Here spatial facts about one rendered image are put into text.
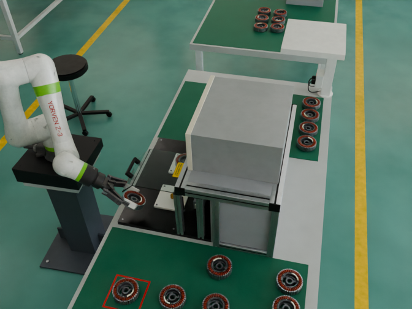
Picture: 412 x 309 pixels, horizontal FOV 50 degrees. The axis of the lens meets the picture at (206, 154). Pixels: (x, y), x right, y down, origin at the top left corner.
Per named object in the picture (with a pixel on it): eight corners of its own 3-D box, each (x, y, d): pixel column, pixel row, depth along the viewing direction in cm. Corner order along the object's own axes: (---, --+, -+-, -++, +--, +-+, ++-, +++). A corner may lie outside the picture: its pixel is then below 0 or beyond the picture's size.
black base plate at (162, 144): (118, 224, 215) (117, 221, 214) (159, 140, 260) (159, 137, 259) (211, 242, 206) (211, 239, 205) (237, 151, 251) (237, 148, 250)
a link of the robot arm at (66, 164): (46, 171, 190) (58, 150, 189) (49, 165, 202) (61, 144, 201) (76, 186, 194) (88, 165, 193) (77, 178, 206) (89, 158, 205)
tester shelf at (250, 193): (175, 194, 186) (173, 187, 183) (211, 100, 234) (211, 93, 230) (279, 213, 177) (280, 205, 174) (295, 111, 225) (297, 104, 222)
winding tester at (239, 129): (187, 170, 190) (184, 133, 176) (211, 110, 220) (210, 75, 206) (278, 184, 182) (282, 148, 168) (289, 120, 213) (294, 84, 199)
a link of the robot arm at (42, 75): (19, 57, 199) (22, 56, 188) (48, 51, 204) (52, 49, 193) (32, 96, 203) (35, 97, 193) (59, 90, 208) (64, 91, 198)
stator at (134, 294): (107, 295, 187) (106, 291, 185) (126, 277, 194) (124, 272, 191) (127, 310, 182) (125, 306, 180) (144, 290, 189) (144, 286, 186)
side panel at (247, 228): (213, 246, 205) (211, 200, 183) (214, 241, 207) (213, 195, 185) (272, 257, 199) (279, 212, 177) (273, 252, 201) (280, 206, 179)
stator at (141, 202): (119, 206, 202) (122, 200, 201) (122, 192, 212) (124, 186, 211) (142, 213, 205) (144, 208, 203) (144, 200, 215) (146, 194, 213)
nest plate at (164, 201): (154, 207, 220) (153, 205, 219) (163, 186, 230) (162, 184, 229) (183, 213, 217) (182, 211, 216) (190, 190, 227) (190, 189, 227)
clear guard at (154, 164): (121, 192, 196) (119, 183, 192) (140, 156, 213) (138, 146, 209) (192, 205, 190) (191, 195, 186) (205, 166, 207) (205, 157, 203)
